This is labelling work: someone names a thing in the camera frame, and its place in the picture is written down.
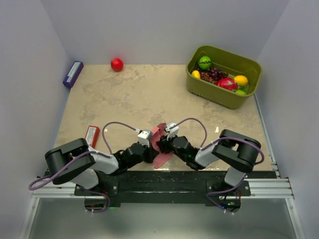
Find yellow orange fruit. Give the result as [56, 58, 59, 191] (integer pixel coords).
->
[234, 75, 248, 87]

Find red box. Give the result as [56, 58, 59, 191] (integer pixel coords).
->
[85, 125, 100, 148]

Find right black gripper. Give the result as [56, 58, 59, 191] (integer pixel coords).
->
[156, 131, 187, 162]

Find small green fruit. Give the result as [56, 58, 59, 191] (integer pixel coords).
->
[235, 90, 246, 96]

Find purple box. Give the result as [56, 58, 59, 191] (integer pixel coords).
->
[63, 61, 84, 89]

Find red dragon fruit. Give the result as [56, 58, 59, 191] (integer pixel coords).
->
[216, 78, 238, 92]

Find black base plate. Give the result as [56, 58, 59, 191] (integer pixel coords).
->
[43, 169, 277, 208]

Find pink paper box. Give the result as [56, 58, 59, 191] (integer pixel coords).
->
[151, 122, 173, 169]

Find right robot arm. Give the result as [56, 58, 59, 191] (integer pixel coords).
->
[157, 129, 265, 196]

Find aluminium frame rail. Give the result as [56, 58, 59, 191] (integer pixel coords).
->
[18, 149, 305, 239]

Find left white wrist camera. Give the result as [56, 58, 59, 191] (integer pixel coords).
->
[137, 129, 153, 147]

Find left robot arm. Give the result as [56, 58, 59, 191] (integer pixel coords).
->
[45, 138, 159, 195]

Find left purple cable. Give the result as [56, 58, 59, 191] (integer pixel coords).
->
[28, 121, 142, 191]

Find purple grapes bunch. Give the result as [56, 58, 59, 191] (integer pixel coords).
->
[198, 67, 229, 84]

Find red apple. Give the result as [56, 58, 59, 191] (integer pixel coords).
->
[111, 58, 124, 72]

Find green plastic basket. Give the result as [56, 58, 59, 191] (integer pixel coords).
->
[186, 45, 262, 110]

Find small yellow lemon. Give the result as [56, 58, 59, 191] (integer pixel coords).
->
[191, 70, 201, 79]

